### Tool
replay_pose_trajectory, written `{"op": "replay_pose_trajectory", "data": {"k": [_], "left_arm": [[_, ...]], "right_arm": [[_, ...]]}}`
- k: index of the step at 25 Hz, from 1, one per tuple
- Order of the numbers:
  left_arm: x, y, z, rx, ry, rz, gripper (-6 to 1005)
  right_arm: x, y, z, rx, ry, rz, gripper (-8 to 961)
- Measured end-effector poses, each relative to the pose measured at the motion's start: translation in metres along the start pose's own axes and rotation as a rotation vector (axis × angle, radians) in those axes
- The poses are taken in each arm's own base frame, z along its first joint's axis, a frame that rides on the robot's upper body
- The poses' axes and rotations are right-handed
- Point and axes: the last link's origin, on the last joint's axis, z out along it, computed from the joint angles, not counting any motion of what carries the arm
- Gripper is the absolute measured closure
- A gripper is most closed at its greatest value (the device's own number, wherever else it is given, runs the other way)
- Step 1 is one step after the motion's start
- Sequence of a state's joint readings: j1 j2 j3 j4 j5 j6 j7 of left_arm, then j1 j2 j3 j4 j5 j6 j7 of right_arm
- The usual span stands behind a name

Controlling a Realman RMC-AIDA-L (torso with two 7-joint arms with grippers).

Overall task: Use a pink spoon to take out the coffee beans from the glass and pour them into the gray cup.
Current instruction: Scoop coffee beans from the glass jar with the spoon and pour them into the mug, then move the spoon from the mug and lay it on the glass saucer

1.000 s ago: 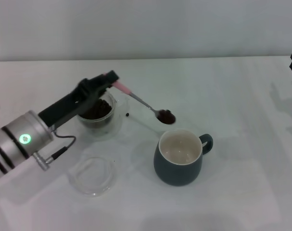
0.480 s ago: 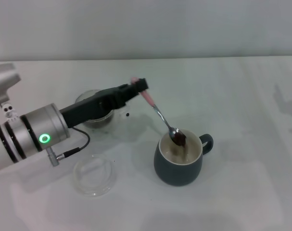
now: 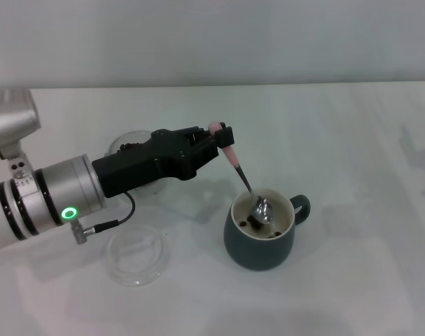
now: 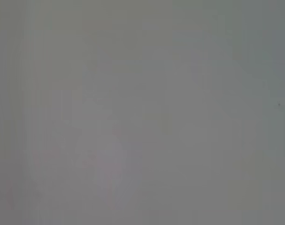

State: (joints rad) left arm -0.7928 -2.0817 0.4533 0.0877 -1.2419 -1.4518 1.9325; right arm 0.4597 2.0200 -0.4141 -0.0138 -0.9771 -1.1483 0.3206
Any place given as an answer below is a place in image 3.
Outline pink-handled metal spoon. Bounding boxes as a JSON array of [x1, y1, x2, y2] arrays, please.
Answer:
[[208, 120, 275, 225]]

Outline dark green ceramic mug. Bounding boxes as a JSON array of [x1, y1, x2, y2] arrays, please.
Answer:
[[223, 186, 312, 272]]

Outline few scooped coffee beans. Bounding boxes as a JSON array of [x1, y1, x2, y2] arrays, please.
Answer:
[[238, 216, 283, 239]]

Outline black cable with metal plug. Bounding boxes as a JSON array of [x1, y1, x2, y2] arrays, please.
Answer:
[[71, 191, 136, 245]]

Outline small clear glass dish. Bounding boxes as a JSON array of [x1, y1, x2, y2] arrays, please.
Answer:
[[106, 225, 172, 288]]

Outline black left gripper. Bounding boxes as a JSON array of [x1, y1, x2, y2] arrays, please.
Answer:
[[92, 122, 236, 200]]

